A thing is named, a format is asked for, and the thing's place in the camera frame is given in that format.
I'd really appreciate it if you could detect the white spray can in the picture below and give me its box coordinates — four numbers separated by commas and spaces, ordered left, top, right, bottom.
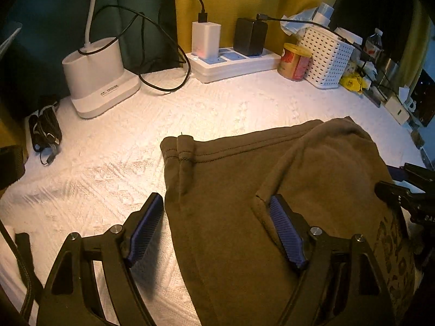
314, 3, 333, 28

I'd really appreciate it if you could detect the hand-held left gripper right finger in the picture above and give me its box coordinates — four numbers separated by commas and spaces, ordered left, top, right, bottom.
269, 194, 396, 326

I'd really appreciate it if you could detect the white desk lamp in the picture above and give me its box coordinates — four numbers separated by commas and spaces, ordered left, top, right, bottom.
62, 0, 141, 119

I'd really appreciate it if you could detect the black lamp cable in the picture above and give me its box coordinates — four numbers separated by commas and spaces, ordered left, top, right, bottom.
78, 5, 191, 94

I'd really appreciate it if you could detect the crumpled tissue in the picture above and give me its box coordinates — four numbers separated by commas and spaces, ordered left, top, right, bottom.
280, 7, 322, 36

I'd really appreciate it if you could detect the brown t-shirt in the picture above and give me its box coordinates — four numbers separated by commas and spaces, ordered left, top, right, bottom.
160, 117, 418, 326

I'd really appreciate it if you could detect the dark phone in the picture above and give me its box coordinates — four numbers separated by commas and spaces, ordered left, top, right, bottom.
363, 83, 386, 108

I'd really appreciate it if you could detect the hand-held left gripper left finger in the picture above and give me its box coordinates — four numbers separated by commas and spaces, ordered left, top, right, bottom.
37, 193, 164, 326

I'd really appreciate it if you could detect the white perforated basket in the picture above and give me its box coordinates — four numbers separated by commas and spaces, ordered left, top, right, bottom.
298, 27, 355, 89

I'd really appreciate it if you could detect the white power strip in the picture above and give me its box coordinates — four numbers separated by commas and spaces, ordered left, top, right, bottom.
185, 47, 281, 84

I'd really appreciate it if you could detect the dark window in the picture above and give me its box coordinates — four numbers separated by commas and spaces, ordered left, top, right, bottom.
333, 0, 416, 62

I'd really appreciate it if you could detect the clear water bottle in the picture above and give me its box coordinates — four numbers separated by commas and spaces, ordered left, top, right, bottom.
363, 28, 383, 62

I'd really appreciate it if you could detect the wide teal curtain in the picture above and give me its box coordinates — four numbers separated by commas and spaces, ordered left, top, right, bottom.
0, 0, 181, 109

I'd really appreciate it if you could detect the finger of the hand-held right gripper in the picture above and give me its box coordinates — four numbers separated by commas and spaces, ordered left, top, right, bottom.
389, 164, 435, 192
374, 181, 429, 211

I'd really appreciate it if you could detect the red candle jar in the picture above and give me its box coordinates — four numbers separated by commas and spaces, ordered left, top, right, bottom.
277, 43, 312, 82

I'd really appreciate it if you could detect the yellow packet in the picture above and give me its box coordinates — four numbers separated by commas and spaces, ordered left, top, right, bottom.
340, 73, 368, 94

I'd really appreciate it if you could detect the narrow yellow curtain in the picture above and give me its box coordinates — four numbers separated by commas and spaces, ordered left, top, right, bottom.
401, 3, 435, 87

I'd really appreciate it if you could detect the white lidded jar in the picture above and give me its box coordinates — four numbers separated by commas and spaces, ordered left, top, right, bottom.
335, 27, 362, 46

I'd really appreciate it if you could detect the steel tumbler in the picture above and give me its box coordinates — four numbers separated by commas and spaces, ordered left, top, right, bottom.
382, 58, 402, 89

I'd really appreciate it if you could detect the small white box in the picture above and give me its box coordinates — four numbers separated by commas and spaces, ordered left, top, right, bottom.
386, 93, 410, 124

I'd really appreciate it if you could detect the black white-charger cable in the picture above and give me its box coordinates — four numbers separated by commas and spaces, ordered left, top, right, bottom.
173, 0, 209, 24

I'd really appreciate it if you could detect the white textured table cloth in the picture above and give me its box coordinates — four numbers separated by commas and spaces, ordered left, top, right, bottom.
0, 64, 425, 326

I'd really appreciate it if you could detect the black braided cable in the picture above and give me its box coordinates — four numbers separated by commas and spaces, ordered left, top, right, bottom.
0, 217, 45, 316

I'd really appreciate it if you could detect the black black-charger cable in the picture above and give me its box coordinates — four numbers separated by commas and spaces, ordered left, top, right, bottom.
256, 14, 398, 92

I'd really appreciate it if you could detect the white charger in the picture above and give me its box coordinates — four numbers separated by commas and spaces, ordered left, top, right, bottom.
191, 21, 222, 59

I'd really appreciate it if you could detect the black charger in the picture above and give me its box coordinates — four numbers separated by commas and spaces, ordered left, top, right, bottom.
234, 18, 268, 57

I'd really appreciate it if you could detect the black bundled cable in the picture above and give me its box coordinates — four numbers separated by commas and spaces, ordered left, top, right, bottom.
28, 95, 63, 166

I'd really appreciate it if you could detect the black lit computer case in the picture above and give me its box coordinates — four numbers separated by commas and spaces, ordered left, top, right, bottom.
411, 68, 435, 127

